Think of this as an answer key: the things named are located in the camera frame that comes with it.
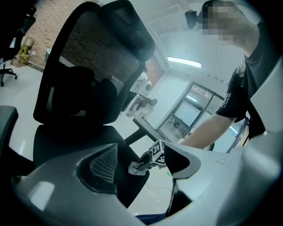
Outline white cloth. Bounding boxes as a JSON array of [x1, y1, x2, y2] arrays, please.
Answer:
[[128, 161, 149, 177]]

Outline black-framed glass door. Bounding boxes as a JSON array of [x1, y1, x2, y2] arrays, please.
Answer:
[[157, 81, 226, 143]]

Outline cluttered clear-box table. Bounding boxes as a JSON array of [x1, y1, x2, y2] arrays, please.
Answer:
[[125, 92, 159, 119]]

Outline person's right forearm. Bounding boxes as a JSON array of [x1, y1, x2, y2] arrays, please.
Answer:
[[180, 113, 235, 151]]

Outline black chair armrest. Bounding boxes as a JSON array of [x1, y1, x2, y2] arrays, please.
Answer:
[[0, 105, 34, 177], [124, 117, 176, 147]]

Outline black mesh chair backrest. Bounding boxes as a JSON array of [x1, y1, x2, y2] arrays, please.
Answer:
[[32, 0, 157, 127]]

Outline black swivel office chair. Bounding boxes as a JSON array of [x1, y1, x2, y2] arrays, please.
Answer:
[[0, 5, 37, 87]]

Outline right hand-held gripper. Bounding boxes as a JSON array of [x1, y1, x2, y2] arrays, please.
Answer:
[[137, 139, 167, 171]]

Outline person's head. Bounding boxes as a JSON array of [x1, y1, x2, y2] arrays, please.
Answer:
[[201, 0, 260, 55]]

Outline long ceiling light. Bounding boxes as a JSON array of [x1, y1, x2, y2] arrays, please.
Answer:
[[166, 56, 203, 68]]

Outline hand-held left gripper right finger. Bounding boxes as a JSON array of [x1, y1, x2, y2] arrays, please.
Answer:
[[164, 143, 201, 180]]

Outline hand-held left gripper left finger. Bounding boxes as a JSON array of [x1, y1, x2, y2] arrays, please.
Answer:
[[76, 143, 119, 196]]

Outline black chair seat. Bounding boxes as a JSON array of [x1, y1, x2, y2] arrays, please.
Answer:
[[32, 123, 151, 208]]

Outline black head-worn camera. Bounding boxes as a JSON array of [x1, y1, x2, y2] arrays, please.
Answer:
[[184, 9, 200, 29]]

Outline cardboard boxes with yellow print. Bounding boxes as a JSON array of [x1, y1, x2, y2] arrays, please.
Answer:
[[15, 36, 35, 67]]

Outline person's black t-shirt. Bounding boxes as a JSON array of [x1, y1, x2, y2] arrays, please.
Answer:
[[215, 20, 267, 144]]

